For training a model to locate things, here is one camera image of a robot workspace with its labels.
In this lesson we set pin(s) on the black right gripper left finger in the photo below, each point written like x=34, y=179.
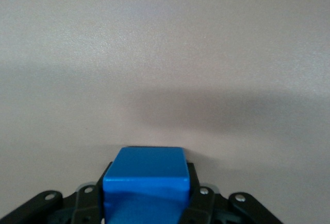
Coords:
x=85, y=200

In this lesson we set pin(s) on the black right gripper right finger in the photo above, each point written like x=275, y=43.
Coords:
x=203, y=203

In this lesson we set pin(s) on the blue cube block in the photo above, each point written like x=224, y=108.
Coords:
x=147, y=177

